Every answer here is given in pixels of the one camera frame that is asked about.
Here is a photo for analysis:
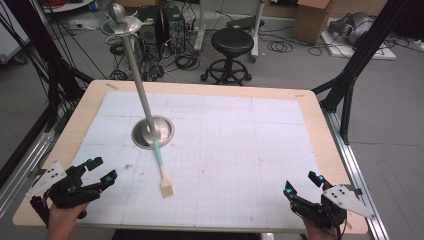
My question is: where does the person's left hand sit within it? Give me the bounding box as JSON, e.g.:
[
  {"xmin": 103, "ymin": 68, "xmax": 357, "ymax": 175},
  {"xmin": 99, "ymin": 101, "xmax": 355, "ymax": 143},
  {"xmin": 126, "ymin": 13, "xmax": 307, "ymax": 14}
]
[{"xmin": 45, "ymin": 201, "xmax": 90, "ymax": 240}]

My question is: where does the grey bag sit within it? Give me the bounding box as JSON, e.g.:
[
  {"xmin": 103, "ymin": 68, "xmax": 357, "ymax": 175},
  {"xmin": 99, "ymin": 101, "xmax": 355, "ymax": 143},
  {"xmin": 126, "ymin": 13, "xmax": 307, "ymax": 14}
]
[{"xmin": 327, "ymin": 11, "xmax": 377, "ymax": 47}]

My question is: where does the black round stool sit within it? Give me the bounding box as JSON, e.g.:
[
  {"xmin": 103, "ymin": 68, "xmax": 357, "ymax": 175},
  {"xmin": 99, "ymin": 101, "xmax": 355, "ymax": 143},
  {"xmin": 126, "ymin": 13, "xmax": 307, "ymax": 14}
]
[{"xmin": 200, "ymin": 27, "xmax": 256, "ymax": 86}]

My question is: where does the coiled black cable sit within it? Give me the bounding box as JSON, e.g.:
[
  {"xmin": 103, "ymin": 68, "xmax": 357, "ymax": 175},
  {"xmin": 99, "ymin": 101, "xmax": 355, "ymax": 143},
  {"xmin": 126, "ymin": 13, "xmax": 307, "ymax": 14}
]
[
  {"xmin": 266, "ymin": 39, "xmax": 294, "ymax": 54},
  {"xmin": 174, "ymin": 54, "xmax": 201, "ymax": 72}
]

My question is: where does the white flat board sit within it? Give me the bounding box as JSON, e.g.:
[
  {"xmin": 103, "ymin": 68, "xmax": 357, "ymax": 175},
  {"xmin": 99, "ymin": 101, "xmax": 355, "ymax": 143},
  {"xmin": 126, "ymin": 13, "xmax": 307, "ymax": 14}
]
[{"xmin": 320, "ymin": 17, "xmax": 398, "ymax": 62}]

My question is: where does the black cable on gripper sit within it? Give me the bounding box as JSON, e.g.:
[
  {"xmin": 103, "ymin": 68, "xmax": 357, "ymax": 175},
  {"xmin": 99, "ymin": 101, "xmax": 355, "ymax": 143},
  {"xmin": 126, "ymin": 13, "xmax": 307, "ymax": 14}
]
[{"xmin": 337, "ymin": 218, "xmax": 350, "ymax": 240}]

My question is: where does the person's right hand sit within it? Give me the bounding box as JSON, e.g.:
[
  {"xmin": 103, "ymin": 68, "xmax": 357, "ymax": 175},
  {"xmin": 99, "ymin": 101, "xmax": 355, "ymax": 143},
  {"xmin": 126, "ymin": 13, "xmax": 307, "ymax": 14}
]
[{"xmin": 301, "ymin": 218, "xmax": 344, "ymax": 240}]

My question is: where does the silver metal hanging stand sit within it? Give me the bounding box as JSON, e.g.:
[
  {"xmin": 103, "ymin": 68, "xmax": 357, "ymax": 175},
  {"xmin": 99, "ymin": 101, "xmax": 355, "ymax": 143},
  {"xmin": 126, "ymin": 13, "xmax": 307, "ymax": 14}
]
[{"xmin": 100, "ymin": 2, "xmax": 176, "ymax": 150}]

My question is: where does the white grid mat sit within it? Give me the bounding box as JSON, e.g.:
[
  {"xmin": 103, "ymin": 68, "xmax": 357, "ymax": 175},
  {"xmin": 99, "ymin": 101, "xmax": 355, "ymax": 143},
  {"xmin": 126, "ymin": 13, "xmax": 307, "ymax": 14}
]
[{"xmin": 70, "ymin": 91, "xmax": 327, "ymax": 232}]

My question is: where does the white stand leg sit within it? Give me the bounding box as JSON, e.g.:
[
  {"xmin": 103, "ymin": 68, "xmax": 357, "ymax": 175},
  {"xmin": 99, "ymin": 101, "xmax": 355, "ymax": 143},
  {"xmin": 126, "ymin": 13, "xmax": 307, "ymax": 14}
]
[
  {"xmin": 192, "ymin": 0, "xmax": 207, "ymax": 56},
  {"xmin": 250, "ymin": 0, "xmax": 267, "ymax": 64}
]

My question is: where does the teal handled brush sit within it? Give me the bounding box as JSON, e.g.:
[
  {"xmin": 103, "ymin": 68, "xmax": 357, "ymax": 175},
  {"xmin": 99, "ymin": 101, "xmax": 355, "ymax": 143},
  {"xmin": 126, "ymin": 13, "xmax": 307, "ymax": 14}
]
[{"xmin": 151, "ymin": 138, "xmax": 175, "ymax": 199}]

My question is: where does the black computer tower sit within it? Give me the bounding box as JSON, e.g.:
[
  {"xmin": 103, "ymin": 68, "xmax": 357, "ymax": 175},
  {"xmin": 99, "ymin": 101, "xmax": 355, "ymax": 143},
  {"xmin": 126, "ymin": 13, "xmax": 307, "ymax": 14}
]
[
  {"xmin": 162, "ymin": 5, "xmax": 187, "ymax": 55},
  {"xmin": 136, "ymin": 5, "xmax": 165, "ymax": 47}
]

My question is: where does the black metal frame stand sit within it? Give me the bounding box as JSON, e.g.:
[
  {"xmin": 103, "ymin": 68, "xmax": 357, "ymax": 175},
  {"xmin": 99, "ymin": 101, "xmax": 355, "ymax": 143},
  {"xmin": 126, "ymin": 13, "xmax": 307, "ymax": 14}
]
[
  {"xmin": 0, "ymin": 0, "xmax": 96, "ymax": 133},
  {"xmin": 311, "ymin": 0, "xmax": 416, "ymax": 145}
]

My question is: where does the aluminium rail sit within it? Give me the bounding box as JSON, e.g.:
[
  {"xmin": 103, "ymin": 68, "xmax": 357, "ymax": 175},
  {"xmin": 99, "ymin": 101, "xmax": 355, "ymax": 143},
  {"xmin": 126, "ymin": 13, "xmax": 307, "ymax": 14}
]
[
  {"xmin": 0, "ymin": 128, "xmax": 58, "ymax": 219},
  {"xmin": 320, "ymin": 107, "xmax": 390, "ymax": 240}
]

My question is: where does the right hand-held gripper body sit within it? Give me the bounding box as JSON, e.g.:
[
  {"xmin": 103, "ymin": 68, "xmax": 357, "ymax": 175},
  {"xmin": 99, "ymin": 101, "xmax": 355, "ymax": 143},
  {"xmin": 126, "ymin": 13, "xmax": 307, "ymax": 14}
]
[{"xmin": 290, "ymin": 184, "xmax": 377, "ymax": 232}]

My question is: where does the brown cardboard box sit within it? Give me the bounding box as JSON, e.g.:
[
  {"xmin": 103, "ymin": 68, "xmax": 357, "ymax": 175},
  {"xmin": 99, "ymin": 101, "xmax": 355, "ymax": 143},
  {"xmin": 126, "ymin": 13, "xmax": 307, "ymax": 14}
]
[{"xmin": 292, "ymin": 0, "xmax": 335, "ymax": 45}]

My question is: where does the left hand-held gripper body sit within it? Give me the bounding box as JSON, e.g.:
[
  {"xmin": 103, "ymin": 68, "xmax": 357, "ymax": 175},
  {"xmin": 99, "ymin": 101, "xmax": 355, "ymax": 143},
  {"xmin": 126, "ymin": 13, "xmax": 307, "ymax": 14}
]
[{"xmin": 25, "ymin": 162, "xmax": 102, "ymax": 225}]

